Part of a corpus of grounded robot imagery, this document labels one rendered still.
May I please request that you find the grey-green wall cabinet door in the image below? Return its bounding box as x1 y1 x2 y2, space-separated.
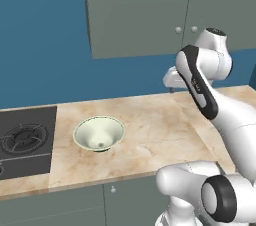
82 0 194 60
181 0 256 53

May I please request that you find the black gas hob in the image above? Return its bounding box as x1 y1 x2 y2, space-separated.
0 105 58 182

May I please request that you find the grey-green base cabinet door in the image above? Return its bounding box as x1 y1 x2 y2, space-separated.
102 174 172 226
0 184 107 226

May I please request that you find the pale green pot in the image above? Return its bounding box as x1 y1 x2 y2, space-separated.
72 115 127 153

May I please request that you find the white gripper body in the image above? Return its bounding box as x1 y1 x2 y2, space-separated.
162 65 190 94

